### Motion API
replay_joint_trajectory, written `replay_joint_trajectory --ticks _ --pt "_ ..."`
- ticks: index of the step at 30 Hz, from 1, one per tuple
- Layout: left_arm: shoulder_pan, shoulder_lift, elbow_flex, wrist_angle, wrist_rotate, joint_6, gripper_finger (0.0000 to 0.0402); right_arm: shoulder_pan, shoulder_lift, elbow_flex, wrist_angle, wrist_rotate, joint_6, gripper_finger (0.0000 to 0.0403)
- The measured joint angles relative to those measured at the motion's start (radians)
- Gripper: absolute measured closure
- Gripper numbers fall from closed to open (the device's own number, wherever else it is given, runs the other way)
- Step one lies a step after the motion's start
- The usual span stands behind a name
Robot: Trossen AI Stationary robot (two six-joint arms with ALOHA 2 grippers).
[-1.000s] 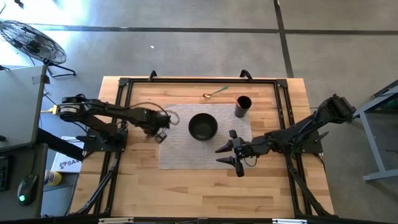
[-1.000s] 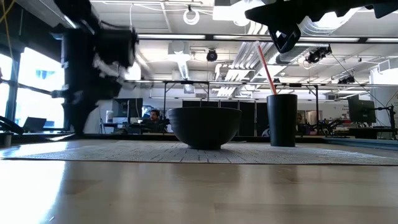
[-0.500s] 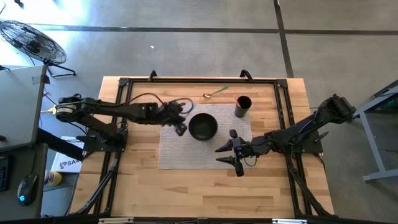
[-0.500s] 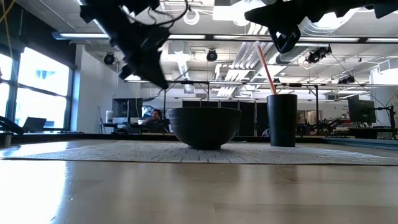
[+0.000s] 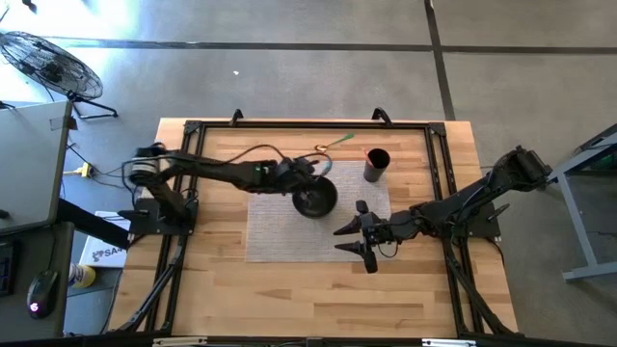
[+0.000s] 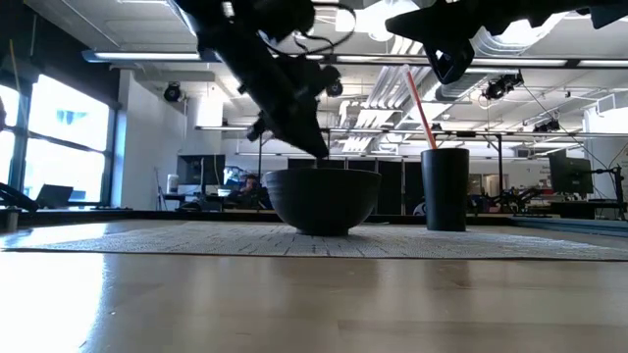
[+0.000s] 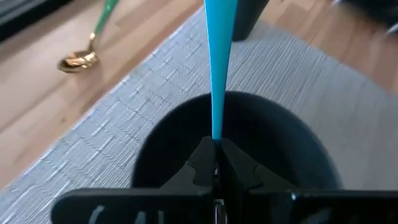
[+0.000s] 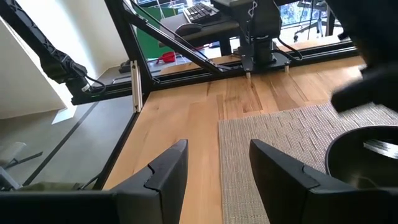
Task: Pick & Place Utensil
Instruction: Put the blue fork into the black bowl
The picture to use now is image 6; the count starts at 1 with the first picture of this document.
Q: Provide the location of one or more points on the tall black cup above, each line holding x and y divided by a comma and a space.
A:
444, 191

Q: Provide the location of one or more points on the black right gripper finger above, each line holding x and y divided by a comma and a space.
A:
466, 54
441, 24

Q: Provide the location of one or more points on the black stand pole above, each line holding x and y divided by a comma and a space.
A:
619, 191

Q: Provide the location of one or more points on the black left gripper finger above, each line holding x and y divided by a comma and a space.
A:
257, 127
304, 135

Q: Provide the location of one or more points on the blue foam pad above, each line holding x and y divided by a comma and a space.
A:
579, 225

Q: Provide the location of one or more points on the black laptop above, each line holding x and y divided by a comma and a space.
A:
54, 196

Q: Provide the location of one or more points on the white ceiling light panel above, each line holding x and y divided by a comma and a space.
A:
365, 22

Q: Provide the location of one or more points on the white jug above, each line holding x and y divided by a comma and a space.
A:
172, 184

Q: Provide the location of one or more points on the white and black ball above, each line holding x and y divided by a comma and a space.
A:
418, 210

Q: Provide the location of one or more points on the black hanging camera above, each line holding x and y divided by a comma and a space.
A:
335, 89
500, 86
172, 92

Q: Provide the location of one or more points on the large window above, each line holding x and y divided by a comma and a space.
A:
68, 147

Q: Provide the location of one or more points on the orange straw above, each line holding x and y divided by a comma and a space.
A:
421, 110

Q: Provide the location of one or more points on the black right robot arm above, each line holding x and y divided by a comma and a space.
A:
608, 12

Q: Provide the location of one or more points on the silver ribbed air duct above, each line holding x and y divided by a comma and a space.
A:
454, 88

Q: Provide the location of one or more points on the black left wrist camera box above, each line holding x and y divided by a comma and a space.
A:
284, 17

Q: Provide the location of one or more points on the black bowl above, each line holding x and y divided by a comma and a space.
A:
321, 201

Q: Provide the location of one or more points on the black metal rig frame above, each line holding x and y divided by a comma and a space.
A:
466, 133

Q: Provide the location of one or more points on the overhead frame light bar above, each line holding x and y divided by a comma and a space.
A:
147, 56

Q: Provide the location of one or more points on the black computer monitor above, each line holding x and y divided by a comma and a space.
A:
569, 176
196, 169

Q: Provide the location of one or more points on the black background robot arm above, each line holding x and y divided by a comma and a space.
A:
510, 198

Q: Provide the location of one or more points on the black table frame rail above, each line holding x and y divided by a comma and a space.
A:
147, 216

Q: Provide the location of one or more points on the grey woven placemat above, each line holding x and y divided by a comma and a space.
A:
196, 242

